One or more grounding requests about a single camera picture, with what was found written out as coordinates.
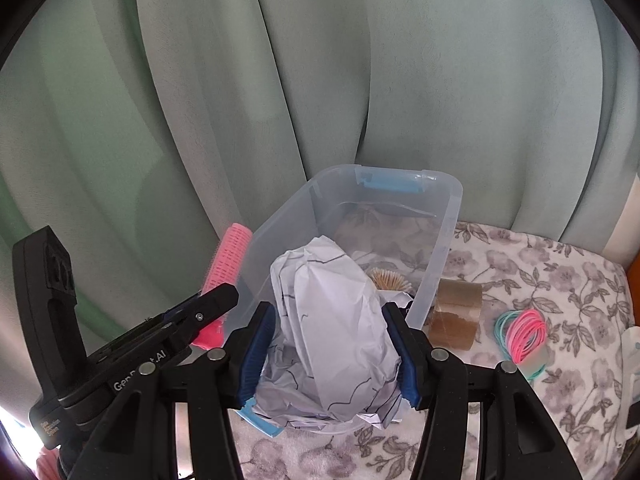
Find pale green curtain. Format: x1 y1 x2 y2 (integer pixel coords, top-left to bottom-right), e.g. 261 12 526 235
0 0 640 361

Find pink hair comb clip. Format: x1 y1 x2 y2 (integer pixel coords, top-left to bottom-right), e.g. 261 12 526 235
192 222 253 351

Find teal hair ties bundle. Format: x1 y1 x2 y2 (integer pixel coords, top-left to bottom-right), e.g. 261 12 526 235
492 310 548 383

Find grey floral blanket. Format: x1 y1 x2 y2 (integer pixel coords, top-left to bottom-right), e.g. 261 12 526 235
232 220 633 480

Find brown packing tape roll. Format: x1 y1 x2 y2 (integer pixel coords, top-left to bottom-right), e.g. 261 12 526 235
422 280 483 351

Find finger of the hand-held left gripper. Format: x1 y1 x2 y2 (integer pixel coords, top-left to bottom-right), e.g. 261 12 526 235
161 291 205 322
165 282 240 348

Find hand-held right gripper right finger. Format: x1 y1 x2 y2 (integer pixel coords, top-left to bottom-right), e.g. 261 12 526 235
381 302 583 480

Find pink hair ties bundle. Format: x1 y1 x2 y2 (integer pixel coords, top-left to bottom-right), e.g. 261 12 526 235
502 310 548 363

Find clear plastic container blue latches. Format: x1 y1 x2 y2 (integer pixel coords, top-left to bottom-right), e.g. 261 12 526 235
220 164 463 436

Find white paper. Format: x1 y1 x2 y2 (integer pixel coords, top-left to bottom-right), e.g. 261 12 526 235
252 237 408 428

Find white power strip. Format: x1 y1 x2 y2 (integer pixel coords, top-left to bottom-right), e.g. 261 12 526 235
617 327 640 448

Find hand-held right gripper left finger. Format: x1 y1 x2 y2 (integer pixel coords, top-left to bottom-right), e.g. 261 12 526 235
82 301 277 480

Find cotton swabs bag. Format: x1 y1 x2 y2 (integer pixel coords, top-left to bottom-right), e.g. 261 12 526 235
366 268 415 295

